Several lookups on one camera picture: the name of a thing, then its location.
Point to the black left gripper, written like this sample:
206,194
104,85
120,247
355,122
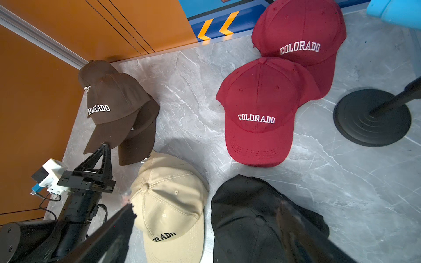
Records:
87,183

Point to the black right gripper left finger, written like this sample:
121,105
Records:
109,244

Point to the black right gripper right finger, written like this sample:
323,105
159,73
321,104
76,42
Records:
303,242

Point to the brown cap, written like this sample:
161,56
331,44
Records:
93,71
140,141
114,102

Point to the black cap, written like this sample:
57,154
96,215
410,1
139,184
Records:
244,222

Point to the beige cap front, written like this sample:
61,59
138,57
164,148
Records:
169,197

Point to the maroon cap front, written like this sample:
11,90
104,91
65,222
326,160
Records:
260,100

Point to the maroon cap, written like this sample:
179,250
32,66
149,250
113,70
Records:
260,100
308,32

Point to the maroon cap back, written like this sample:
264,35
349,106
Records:
308,32

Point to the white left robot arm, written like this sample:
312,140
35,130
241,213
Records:
50,240

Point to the black microphone stand base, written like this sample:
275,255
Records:
375,118

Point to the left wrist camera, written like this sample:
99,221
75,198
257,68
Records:
48,177

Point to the aluminium corner post left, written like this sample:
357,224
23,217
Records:
25,30

